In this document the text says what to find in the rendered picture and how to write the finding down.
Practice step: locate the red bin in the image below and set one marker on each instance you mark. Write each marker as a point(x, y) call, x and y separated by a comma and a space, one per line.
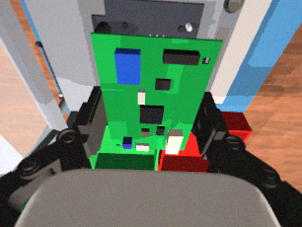
point(189, 160)

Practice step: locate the green bin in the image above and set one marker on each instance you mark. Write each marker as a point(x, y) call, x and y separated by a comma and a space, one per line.
point(127, 159)

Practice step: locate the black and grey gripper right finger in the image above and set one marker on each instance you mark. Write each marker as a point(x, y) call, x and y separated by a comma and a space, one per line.
point(215, 142)

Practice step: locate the green circuit board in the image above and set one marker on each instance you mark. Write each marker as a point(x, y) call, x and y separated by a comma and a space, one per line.
point(152, 87)

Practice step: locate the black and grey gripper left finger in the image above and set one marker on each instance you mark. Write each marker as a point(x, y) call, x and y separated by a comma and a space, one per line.
point(68, 152)

